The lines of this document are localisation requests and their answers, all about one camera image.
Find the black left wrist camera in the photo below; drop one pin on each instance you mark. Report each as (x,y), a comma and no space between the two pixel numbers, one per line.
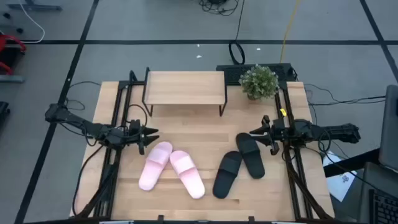
(134,126)

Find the green potted plant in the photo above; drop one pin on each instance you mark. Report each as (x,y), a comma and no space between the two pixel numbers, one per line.
(258,81)

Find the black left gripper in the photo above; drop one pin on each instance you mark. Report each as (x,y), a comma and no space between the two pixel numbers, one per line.
(141,140)

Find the grey laptop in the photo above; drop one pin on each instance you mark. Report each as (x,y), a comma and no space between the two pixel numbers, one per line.
(390,130)

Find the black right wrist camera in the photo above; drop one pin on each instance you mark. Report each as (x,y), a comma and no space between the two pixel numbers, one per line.
(279,123)

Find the yellow tag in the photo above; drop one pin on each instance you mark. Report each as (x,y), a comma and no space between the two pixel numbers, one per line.
(283,112)

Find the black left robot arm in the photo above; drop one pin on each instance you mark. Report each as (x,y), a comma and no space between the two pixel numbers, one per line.
(93,129)

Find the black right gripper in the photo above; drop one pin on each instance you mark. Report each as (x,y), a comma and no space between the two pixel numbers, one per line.
(276,133)

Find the black rubber slide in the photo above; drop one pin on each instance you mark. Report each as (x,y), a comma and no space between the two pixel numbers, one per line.
(252,158)
(225,177)

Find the black electronics box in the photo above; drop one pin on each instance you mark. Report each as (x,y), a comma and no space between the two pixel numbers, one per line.
(228,74)

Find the white paper sheet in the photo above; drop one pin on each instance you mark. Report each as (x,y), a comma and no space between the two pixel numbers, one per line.
(340,183)

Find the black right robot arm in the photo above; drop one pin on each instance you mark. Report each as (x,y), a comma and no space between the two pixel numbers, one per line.
(335,132)

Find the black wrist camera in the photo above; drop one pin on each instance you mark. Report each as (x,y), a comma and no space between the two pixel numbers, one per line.
(134,126)
(279,123)

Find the black keyboard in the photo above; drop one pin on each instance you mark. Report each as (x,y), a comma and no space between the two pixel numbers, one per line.
(384,207)

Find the red chair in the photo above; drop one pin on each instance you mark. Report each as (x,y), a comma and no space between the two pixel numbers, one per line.
(9,39)

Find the wooden shelf with black legs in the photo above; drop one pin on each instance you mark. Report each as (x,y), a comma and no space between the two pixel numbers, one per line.
(185,87)

